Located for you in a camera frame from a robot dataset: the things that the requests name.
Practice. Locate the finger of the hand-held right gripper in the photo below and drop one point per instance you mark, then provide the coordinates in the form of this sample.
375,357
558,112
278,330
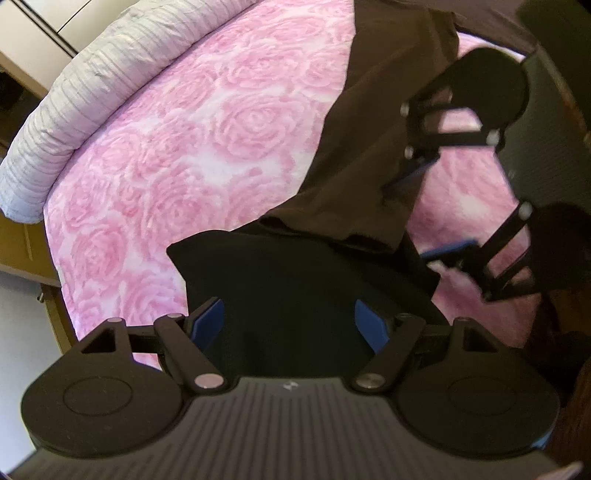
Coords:
413,176
450,250

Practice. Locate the white ribbed pillow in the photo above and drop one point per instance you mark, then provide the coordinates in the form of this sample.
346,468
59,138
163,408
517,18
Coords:
92,92

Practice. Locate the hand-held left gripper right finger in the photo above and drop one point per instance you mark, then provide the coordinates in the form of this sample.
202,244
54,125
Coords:
369,323

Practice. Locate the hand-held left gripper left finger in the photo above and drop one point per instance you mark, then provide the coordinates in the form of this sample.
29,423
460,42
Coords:
210,323

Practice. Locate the pink rose pattern blanket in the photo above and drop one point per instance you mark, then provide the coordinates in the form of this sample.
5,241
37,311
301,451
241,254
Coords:
207,138

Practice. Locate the wooden bed frame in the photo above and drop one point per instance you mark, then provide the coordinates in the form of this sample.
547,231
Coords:
18,249

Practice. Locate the white wardrobe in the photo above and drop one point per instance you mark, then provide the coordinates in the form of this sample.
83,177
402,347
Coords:
32,23

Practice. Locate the dark brown shirt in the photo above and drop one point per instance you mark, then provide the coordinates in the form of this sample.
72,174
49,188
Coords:
369,138

